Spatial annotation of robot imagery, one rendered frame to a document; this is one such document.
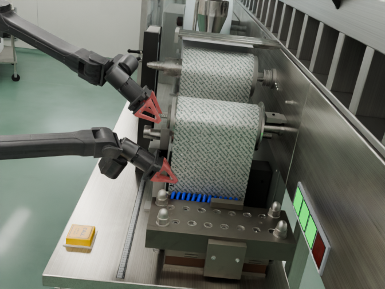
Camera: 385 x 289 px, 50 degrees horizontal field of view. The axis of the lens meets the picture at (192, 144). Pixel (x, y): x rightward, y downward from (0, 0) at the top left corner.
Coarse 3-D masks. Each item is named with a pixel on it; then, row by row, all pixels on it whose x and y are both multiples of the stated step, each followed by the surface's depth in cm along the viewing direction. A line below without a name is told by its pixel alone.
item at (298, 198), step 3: (297, 189) 99; (297, 192) 99; (297, 195) 99; (300, 195) 96; (297, 198) 98; (300, 198) 96; (294, 201) 100; (297, 201) 98; (300, 201) 96; (294, 204) 100; (297, 204) 98; (300, 204) 96; (294, 207) 100; (297, 207) 98; (297, 210) 97; (297, 213) 97
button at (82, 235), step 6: (72, 228) 120; (78, 228) 120; (84, 228) 121; (90, 228) 121; (72, 234) 118; (78, 234) 118; (84, 234) 118; (90, 234) 119; (66, 240) 116; (72, 240) 116; (78, 240) 116; (84, 240) 116; (90, 240) 117
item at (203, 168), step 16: (176, 144) 118; (192, 144) 118; (208, 144) 118; (176, 160) 120; (192, 160) 120; (208, 160) 120; (224, 160) 120; (240, 160) 120; (176, 176) 122; (192, 176) 122; (208, 176) 122; (224, 176) 122; (240, 176) 122; (176, 192) 125; (192, 192) 125; (208, 192) 125; (224, 192) 125; (240, 192) 125
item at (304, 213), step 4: (304, 204) 93; (304, 208) 92; (300, 212) 95; (304, 212) 92; (308, 212) 90; (300, 216) 95; (304, 216) 92; (300, 220) 94; (304, 220) 92; (304, 224) 91; (304, 228) 91
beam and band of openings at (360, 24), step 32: (256, 0) 211; (288, 0) 134; (320, 0) 101; (352, 0) 81; (384, 0) 70; (288, 32) 131; (320, 32) 99; (352, 32) 79; (384, 32) 66; (320, 64) 102; (352, 64) 86; (384, 64) 71; (352, 96) 76; (384, 96) 73; (384, 128) 70
